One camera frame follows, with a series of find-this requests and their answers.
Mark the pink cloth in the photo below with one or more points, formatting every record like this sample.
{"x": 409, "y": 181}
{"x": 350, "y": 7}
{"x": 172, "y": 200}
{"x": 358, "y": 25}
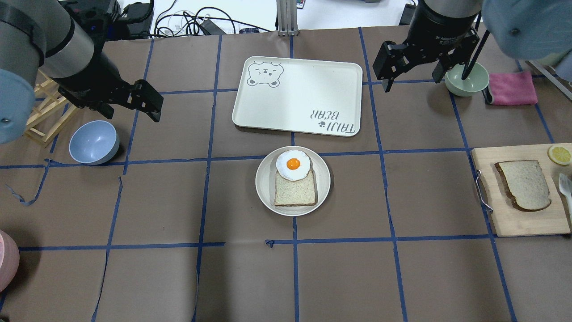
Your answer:
{"x": 510, "y": 89}

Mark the fried egg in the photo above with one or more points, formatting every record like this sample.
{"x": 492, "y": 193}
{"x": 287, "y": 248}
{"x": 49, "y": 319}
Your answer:
{"x": 293, "y": 165}

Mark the bread slice with crust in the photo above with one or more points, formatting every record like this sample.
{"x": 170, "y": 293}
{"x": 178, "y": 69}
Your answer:
{"x": 525, "y": 184}

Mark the bread slice on plate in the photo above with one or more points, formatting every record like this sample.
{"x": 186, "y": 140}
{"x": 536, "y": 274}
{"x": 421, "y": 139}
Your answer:
{"x": 295, "y": 193}

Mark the wooden dish rack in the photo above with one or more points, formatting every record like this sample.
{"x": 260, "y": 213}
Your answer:
{"x": 50, "y": 114}

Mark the aluminium frame post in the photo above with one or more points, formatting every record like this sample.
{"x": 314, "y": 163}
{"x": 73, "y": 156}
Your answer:
{"x": 287, "y": 18}

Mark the cream round plate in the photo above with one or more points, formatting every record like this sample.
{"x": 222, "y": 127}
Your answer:
{"x": 265, "y": 182}

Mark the cream bear tray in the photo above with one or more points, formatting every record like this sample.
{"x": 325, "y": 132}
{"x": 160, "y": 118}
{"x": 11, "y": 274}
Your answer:
{"x": 299, "y": 95}

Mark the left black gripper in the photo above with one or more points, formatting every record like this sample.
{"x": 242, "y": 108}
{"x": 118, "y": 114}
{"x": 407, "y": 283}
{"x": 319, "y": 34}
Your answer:
{"x": 88, "y": 83}

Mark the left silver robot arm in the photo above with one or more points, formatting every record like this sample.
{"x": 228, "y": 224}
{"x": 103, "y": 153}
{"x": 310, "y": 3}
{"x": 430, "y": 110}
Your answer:
{"x": 48, "y": 36}

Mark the lemon half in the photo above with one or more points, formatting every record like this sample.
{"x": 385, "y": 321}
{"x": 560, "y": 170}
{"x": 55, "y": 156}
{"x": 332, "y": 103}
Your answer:
{"x": 560, "y": 155}

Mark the black computer box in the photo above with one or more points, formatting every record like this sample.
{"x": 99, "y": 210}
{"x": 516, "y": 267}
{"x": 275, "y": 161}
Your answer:
{"x": 106, "y": 19}

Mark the pink bowl with ice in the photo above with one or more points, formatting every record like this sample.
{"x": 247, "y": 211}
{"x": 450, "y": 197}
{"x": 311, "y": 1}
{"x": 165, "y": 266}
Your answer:
{"x": 9, "y": 260}

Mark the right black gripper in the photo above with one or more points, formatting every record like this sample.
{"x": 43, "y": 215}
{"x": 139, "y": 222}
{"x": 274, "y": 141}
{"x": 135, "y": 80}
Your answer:
{"x": 435, "y": 30}

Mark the green bowl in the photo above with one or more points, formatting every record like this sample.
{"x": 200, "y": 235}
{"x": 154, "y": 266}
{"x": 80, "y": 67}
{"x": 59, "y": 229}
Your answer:
{"x": 476, "y": 81}

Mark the blue bowl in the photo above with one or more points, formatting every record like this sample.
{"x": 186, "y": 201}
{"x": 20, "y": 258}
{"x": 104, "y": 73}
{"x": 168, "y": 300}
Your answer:
{"x": 94, "y": 143}

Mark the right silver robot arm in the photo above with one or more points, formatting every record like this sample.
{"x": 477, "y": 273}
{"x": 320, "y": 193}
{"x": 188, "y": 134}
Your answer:
{"x": 523, "y": 29}

